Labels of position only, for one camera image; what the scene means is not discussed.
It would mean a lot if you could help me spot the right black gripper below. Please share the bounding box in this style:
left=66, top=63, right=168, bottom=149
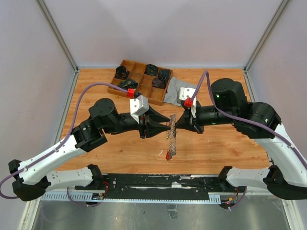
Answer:
left=174, top=100, right=236, bottom=134

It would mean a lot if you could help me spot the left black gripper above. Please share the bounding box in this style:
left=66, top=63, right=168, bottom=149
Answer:
left=103, top=104, right=172, bottom=139

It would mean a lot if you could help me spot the red key tag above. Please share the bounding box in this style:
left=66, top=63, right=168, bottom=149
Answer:
left=165, top=150, right=174, bottom=161

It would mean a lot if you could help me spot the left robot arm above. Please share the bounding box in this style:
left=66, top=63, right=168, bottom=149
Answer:
left=9, top=96, right=170, bottom=201

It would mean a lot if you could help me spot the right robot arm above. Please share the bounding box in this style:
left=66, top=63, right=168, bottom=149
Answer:
left=175, top=78, right=307, bottom=200

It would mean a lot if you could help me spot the grey folded cloth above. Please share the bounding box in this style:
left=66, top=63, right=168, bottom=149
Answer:
left=163, top=77, right=196, bottom=107

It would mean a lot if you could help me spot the rolled purple tie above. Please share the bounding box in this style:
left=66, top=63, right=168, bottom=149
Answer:
left=152, top=78, right=166, bottom=89

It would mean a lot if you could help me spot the wooden divided tray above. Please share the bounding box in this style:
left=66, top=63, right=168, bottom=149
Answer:
left=111, top=60, right=173, bottom=105

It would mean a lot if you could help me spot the blue patterned tie front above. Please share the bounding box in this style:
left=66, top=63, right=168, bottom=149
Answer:
left=113, top=78, right=139, bottom=92

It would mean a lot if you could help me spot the rolled dark tie right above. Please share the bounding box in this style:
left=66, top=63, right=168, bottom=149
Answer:
left=157, top=69, right=171, bottom=83

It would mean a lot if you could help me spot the rolled dark tie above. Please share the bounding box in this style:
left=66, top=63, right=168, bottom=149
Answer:
left=115, top=66, right=130, bottom=80
left=157, top=69, right=171, bottom=83

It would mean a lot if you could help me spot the rolled green tie back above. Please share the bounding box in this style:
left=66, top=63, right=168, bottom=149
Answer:
left=144, top=64, right=159, bottom=76

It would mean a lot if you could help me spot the rolled dark tie back left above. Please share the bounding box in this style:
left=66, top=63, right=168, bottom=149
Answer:
left=115, top=66, right=130, bottom=80

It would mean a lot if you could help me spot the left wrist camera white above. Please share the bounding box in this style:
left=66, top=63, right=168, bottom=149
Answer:
left=130, top=95, right=149, bottom=124

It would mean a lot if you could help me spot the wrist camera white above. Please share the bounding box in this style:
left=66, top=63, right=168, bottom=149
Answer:
left=130, top=95, right=149, bottom=124
left=177, top=87, right=196, bottom=108

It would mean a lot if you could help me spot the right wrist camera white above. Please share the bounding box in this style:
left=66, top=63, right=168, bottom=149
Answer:
left=177, top=87, right=196, bottom=108

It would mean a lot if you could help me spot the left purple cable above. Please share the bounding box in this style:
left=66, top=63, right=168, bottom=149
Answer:
left=0, top=82, right=135, bottom=207

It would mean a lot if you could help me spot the purple cable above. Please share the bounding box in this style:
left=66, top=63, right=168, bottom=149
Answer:
left=184, top=70, right=307, bottom=211
left=0, top=82, right=135, bottom=207

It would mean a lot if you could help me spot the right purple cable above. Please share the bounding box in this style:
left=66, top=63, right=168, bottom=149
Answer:
left=184, top=70, right=307, bottom=211

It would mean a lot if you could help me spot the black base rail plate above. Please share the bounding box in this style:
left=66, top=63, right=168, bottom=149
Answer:
left=95, top=173, right=240, bottom=201

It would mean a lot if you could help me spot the slotted grey cable duct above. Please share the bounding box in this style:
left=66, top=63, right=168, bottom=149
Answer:
left=40, top=189, right=222, bottom=204

